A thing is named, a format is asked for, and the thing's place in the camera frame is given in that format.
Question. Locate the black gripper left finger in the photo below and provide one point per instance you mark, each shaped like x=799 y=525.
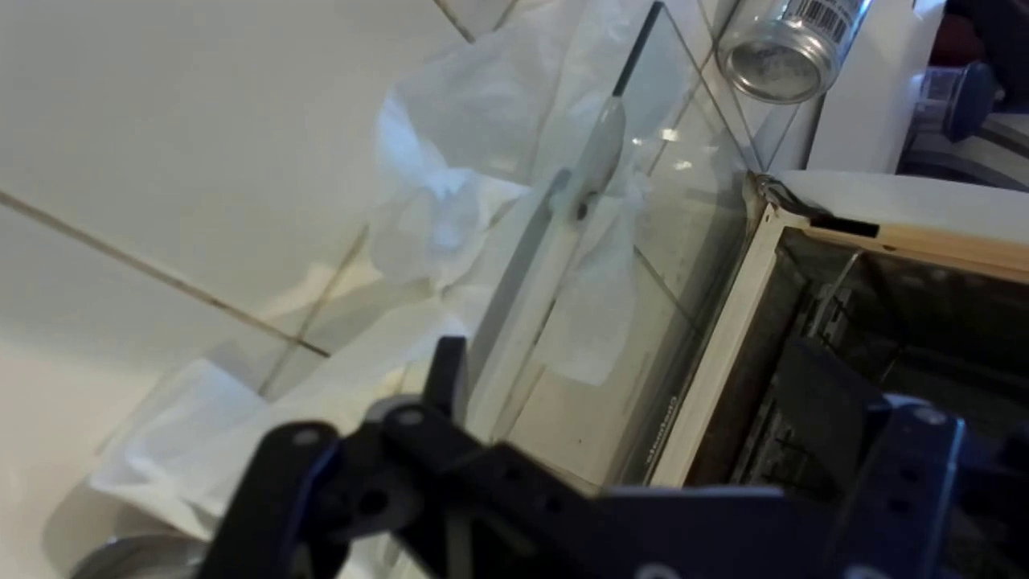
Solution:
x=461 y=509

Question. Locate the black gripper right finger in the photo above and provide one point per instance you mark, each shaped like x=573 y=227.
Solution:
x=924 y=467

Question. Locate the glass oven door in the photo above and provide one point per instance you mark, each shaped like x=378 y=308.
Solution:
x=630 y=268

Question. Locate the white toaster oven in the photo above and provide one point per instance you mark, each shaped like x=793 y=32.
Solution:
x=883 y=243

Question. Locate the clear plastic wrapper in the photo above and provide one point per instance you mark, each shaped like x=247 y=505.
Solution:
x=479 y=149

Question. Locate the metal can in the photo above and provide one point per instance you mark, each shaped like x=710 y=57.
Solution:
x=789 y=50

